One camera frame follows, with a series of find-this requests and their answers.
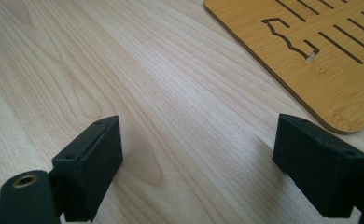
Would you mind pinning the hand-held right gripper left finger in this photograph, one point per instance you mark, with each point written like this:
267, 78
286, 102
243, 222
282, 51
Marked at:
88, 168

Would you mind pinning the slotted bamboo board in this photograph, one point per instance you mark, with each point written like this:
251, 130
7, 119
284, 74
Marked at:
323, 77

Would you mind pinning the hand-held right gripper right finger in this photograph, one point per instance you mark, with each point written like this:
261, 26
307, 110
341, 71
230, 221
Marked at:
318, 169

